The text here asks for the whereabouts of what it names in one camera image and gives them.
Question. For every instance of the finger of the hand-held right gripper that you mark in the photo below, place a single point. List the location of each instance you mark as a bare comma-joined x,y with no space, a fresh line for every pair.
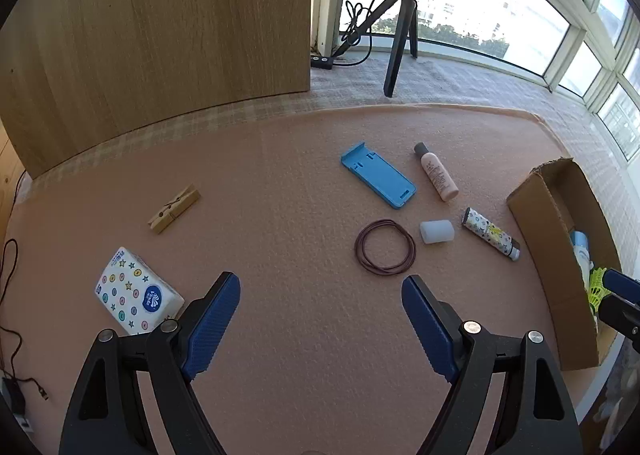
622,317
622,285

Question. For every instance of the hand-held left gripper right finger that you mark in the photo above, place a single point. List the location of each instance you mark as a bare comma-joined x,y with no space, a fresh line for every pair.
430,330

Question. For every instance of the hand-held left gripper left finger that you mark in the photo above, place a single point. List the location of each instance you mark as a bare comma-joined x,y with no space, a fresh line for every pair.
215,325

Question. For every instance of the yellow shuttlecock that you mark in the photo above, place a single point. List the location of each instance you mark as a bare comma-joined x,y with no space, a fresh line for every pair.
595,290

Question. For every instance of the cardboard box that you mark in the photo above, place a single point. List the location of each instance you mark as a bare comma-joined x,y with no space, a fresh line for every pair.
545,235

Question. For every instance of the white bottle blue cap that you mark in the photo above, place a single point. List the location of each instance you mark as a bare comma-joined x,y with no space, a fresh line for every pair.
581,250

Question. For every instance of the star printed tissue pack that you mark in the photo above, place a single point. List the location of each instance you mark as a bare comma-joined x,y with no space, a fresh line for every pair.
135,290

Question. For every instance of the white translucent cap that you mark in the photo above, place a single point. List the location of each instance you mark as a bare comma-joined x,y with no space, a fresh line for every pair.
436,231

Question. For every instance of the brown rubber bands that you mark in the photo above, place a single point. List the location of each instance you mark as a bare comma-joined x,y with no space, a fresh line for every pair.
358,247

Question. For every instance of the white printed tube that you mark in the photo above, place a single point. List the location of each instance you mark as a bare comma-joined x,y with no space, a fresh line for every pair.
487,232

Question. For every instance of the wooden clothespin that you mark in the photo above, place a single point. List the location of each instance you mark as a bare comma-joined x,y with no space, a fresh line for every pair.
175,209

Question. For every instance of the pink blanket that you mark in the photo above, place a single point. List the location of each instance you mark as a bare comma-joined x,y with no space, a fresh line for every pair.
300,235

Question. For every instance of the small pink bottle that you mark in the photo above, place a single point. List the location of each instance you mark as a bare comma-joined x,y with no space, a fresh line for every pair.
440,180

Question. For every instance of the blue phone stand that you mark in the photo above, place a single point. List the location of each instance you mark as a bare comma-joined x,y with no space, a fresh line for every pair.
380,177

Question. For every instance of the black power adapter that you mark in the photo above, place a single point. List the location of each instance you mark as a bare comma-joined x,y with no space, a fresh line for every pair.
12,395

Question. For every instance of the wooden plank panel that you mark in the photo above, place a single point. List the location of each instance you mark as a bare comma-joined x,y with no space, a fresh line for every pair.
7,175

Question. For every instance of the black tripod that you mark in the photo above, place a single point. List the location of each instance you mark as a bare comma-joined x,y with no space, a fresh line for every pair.
395,60

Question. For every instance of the large wooden board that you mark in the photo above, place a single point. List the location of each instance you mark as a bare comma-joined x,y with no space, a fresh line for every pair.
150,35

